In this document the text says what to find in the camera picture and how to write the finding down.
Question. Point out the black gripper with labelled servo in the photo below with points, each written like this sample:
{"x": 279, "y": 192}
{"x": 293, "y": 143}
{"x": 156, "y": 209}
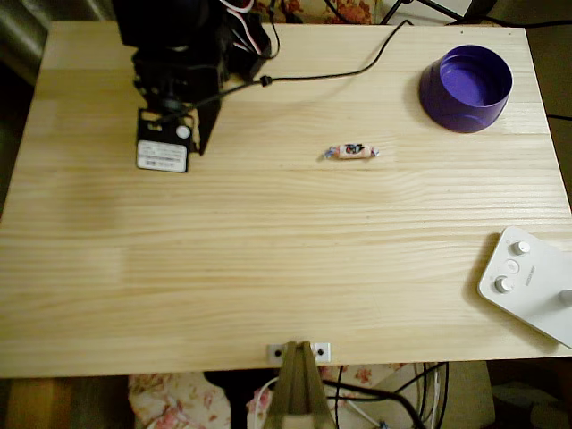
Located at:
{"x": 208, "y": 117}

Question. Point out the candy with cartoon print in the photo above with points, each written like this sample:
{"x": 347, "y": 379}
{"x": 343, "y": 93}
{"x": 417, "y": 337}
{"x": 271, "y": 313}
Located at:
{"x": 350, "y": 151}

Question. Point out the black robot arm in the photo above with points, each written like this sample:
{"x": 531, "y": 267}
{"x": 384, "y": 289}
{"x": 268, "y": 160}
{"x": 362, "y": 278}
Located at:
{"x": 156, "y": 22}

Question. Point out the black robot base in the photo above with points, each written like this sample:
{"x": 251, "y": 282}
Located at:
{"x": 254, "y": 62}

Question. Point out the purple plastic bowl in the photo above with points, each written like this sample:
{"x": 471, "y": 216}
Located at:
{"x": 465, "y": 89}

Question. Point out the floral cloth with orange flowers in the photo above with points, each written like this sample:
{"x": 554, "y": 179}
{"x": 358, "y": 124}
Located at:
{"x": 353, "y": 9}

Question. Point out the floral cloth with pink roses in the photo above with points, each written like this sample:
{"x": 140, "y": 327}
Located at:
{"x": 170, "y": 402}

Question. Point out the metal table clamp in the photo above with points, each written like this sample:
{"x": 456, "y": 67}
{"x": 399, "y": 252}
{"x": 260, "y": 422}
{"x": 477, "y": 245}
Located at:
{"x": 297, "y": 393}

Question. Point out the white lamp base with knobs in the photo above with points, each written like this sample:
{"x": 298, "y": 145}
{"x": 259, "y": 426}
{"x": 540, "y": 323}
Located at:
{"x": 532, "y": 290}

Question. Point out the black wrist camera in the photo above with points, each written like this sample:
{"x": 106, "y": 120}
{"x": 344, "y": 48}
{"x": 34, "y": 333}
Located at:
{"x": 170, "y": 105}

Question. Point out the white metal bracket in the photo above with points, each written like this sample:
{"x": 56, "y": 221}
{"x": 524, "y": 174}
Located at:
{"x": 324, "y": 352}

